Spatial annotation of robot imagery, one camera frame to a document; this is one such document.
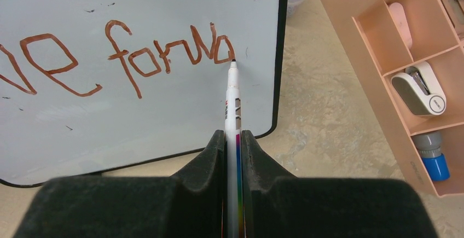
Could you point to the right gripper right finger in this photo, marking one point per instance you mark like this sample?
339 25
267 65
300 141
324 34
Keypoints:
279 204

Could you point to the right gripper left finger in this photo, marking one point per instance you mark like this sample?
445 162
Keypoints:
187 204

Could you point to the white whiteboard marker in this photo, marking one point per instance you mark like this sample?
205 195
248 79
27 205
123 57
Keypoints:
235 221

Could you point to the black-framed whiteboard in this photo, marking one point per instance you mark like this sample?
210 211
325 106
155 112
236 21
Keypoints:
95 85

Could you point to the blue small item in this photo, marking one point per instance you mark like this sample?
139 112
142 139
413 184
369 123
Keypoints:
428 146

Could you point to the white tape dispenser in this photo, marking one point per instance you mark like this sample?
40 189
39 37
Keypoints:
420 90

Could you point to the peach plastic desk organizer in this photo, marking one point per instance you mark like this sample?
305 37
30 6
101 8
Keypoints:
377 52

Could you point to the pink eraser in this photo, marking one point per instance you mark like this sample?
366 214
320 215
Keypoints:
399 17

